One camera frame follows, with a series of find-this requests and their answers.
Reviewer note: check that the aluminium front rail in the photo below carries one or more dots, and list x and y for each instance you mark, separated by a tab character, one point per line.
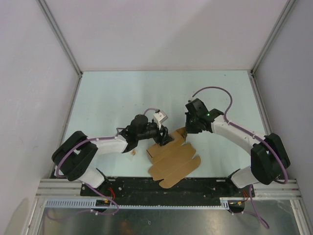
63	187

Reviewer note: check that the grey slotted cable duct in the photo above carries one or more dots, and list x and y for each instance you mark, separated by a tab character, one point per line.
101	203

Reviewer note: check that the aluminium frame post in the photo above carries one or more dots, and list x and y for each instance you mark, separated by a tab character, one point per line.
282	19
58	34

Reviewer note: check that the aluminium frame post right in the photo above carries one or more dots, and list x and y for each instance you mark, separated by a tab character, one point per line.
282	19

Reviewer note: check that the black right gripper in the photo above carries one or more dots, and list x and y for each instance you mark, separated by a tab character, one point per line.
188	129

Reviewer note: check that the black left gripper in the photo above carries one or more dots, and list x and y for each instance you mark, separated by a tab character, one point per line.
165	137

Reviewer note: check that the brown cardboard box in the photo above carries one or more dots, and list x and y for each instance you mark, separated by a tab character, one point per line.
173	162

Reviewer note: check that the small cardboard scrap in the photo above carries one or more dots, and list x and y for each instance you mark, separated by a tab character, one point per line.
132	154

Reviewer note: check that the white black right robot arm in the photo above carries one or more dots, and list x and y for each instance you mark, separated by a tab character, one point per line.
268	157

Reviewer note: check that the aluminium frame post left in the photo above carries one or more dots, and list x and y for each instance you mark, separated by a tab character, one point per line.
58	34

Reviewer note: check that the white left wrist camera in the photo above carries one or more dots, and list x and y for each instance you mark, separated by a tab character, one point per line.
159	117

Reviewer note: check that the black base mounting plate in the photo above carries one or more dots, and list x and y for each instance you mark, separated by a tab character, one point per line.
120	187

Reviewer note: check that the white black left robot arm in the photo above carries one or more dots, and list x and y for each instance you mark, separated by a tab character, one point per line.
73	157

